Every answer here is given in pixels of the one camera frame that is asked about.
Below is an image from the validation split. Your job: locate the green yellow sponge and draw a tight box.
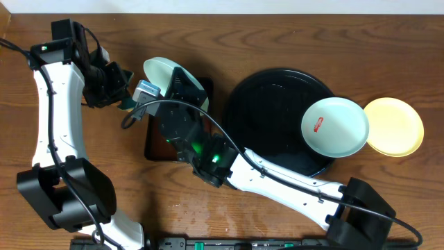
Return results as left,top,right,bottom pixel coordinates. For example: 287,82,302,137
117,71,137,112

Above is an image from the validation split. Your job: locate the rectangular brown water tray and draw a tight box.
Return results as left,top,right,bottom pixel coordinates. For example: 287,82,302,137
144,76,214,162

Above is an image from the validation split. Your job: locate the light blue front plate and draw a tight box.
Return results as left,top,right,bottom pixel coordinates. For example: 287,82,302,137
144,57,210,112

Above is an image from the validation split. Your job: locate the light green plate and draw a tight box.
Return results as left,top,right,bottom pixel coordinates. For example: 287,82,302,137
300,97,370,158

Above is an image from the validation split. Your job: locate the yellow plate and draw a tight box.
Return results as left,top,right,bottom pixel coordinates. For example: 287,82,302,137
364,97,425,157

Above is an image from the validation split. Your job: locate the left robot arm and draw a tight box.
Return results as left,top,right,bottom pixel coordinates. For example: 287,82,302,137
17,37,145,249

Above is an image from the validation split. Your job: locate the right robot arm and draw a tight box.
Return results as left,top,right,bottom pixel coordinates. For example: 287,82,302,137
145,66,395,249

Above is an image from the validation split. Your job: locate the round black tray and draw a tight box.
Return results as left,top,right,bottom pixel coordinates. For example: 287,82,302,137
223,68,334,176

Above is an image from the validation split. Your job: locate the cardboard box corner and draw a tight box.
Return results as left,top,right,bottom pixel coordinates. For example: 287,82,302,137
0,3,11,38

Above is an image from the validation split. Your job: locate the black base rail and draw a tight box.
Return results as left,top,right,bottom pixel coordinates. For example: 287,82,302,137
69,237,330,250

